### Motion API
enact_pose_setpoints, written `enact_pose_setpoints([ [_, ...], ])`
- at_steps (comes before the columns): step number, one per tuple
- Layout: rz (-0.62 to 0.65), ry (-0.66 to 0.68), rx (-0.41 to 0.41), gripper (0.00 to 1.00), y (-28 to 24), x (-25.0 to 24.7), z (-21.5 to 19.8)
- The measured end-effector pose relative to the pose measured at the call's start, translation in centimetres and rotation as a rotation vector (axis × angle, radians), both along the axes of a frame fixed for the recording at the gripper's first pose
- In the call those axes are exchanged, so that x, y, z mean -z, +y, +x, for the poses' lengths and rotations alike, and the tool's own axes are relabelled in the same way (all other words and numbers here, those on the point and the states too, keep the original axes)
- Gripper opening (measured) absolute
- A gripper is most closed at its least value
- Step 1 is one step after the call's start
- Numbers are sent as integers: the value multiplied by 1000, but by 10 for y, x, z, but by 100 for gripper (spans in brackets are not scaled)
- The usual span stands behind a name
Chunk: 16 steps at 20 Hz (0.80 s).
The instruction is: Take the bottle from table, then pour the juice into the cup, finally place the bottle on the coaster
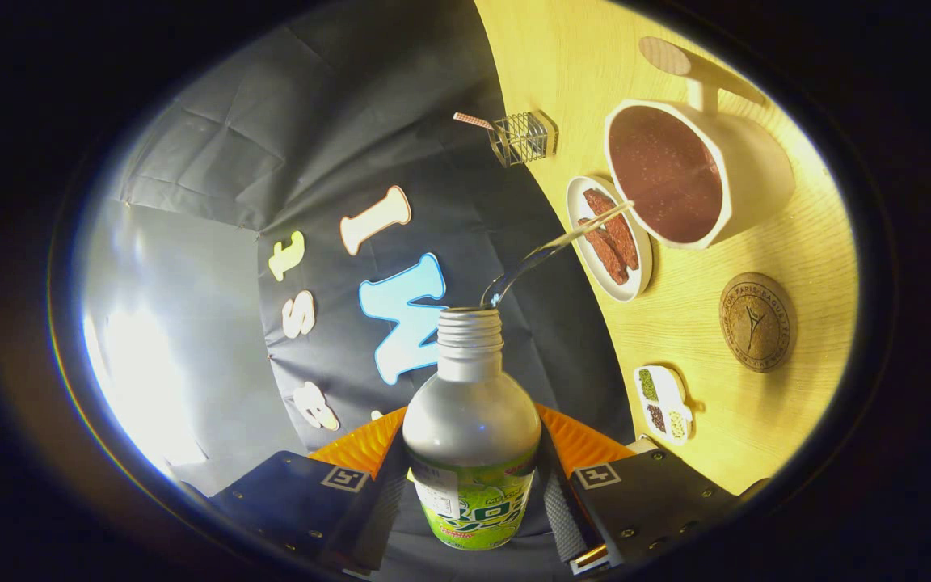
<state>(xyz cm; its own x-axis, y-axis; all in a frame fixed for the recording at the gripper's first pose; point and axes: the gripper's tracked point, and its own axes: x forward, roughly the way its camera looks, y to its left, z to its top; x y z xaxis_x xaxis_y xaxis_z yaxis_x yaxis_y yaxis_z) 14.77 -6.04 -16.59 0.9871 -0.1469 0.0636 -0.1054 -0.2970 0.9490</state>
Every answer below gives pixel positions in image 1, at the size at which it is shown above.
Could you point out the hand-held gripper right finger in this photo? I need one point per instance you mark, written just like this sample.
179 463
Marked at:
562 509

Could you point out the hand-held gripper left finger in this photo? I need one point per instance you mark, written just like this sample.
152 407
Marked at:
381 509

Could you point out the silver juice bottle green label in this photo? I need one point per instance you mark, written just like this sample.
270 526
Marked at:
469 420

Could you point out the clear juice stream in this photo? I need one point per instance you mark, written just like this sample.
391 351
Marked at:
542 253

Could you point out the round cork coaster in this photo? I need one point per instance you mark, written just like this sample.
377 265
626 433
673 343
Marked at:
756 322

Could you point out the white divided bean dish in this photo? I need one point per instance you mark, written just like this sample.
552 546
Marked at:
666 392

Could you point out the white oval plate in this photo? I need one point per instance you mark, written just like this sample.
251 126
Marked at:
639 279

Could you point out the brown meat slice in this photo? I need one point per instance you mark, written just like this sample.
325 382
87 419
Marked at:
604 255
621 234

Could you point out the black backdrop cloth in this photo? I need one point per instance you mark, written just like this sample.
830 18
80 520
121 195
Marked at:
352 121

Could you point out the pink straw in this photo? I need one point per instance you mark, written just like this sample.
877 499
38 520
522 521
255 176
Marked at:
473 121

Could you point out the light wooden table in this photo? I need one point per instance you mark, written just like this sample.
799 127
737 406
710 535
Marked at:
595 65

